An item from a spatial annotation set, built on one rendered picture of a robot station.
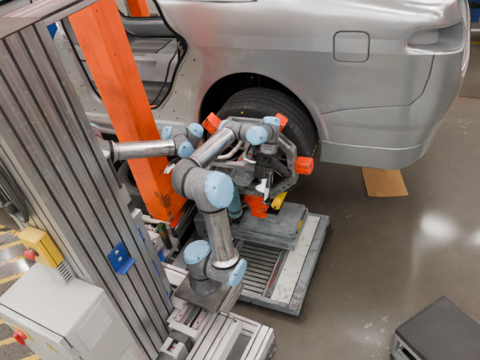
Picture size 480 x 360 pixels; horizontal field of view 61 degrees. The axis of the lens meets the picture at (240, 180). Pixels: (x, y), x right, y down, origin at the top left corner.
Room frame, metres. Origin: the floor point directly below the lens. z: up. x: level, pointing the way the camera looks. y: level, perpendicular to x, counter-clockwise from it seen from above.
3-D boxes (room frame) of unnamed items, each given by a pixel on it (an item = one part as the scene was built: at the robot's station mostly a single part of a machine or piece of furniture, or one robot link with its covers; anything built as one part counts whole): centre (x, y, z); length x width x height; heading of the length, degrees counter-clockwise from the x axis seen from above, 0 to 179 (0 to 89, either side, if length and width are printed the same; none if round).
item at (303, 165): (1.78, -0.37, 0.85); 0.09 x 0.08 x 0.07; 60
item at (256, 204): (1.97, -0.11, 0.48); 0.16 x 0.12 x 0.17; 150
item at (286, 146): (1.94, -0.09, 0.85); 0.54 x 0.07 x 0.54; 60
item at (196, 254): (1.14, 0.23, 0.98); 0.13 x 0.12 x 0.14; 54
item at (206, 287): (1.14, 0.23, 0.87); 0.15 x 0.15 x 0.10
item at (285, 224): (2.08, -0.18, 0.32); 0.40 x 0.30 x 0.28; 60
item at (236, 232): (2.10, -0.15, 0.13); 0.50 x 0.36 x 0.10; 60
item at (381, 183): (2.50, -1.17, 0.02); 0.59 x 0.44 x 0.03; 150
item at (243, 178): (1.87, -0.06, 0.85); 0.21 x 0.14 x 0.14; 150
